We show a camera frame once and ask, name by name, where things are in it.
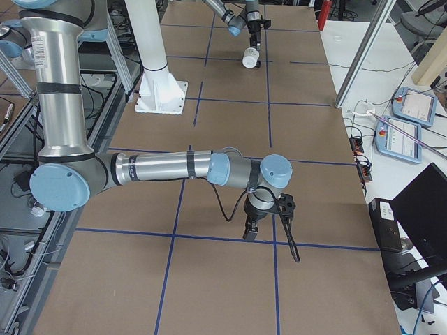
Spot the wooden beam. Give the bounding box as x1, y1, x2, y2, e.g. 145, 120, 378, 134
411, 29, 447, 86

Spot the aluminium frame rail left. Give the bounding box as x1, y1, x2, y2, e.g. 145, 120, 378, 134
105, 12, 133, 94

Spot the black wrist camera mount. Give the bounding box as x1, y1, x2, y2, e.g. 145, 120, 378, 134
278, 193, 296, 218

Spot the brown paper table cover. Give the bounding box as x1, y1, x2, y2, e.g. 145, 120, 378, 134
34, 2, 400, 334

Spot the lower teach pendant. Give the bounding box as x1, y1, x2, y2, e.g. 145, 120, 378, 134
374, 116, 422, 164

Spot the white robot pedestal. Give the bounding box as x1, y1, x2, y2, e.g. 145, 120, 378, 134
125, 0, 188, 114

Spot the upper teach pendant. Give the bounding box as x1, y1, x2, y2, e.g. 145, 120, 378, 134
392, 87, 438, 128

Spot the aluminium frame post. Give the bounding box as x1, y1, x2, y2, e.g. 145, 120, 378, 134
335, 0, 396, 108

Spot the orange black connector strip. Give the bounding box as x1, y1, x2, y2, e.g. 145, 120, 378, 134
349, 136, 372, 185

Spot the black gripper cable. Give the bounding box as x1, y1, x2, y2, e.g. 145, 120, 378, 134
211, 181, 302, 263

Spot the black computer box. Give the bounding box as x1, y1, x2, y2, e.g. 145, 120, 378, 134
368, 198, 402, 253

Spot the red fire extinguisher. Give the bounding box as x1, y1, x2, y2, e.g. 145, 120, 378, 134
317, 0, 332, 31

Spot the white mug black handle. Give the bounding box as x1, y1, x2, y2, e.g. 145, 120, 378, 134
242, 47, 260, 68

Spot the teach pendant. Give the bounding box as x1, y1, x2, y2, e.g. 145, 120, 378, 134
392, 87, 438, 128
374, 116, 422, 164

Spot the black monitor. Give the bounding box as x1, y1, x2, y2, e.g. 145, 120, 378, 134
391, 163, 446, 265

